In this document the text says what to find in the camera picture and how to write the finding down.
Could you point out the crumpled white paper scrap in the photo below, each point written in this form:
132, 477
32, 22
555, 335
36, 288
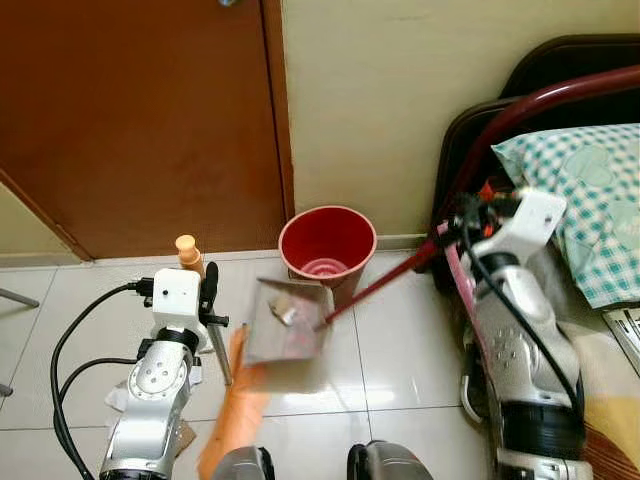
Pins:
194, 373
117, 398

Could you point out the beige paper scrap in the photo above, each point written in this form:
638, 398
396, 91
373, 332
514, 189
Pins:
283, 311

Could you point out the white printed book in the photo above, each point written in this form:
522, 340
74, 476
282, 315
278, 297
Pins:
627, 335

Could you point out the brown cardboard piece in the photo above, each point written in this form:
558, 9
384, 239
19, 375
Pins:
185, 436

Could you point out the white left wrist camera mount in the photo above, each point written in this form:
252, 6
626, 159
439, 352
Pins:
176, 298

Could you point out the red plastic bucket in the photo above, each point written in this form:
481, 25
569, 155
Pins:
328, 240

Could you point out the brown wooden door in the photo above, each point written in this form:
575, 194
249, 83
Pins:
130, 120

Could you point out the grey metal furniture leg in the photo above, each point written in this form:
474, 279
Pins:
18, 297

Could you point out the grey right robot leg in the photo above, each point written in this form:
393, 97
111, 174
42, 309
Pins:
385, 462

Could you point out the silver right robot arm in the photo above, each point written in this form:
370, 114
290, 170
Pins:
520, 335

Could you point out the dark bed headboard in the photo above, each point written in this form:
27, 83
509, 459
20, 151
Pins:
575, 55

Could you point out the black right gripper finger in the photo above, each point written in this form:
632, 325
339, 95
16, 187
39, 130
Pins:
448, 235

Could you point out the grey left robot leg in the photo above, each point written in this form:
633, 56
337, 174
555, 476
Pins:
245, 465

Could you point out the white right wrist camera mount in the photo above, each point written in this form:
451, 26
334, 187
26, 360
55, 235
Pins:
525, 222

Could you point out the beige patterned bed sheet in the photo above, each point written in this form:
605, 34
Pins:
600, 400

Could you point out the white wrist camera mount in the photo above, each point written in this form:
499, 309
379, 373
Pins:
176, 298
525, 222

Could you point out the grey robot leg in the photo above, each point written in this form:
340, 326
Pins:
245, 465
385, 462

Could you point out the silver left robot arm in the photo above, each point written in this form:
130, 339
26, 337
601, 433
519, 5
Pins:
155, 392

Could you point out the orange bristle broom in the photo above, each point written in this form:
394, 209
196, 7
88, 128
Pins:
235, 412

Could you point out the green checked pillow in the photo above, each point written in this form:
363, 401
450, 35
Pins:
590, 190

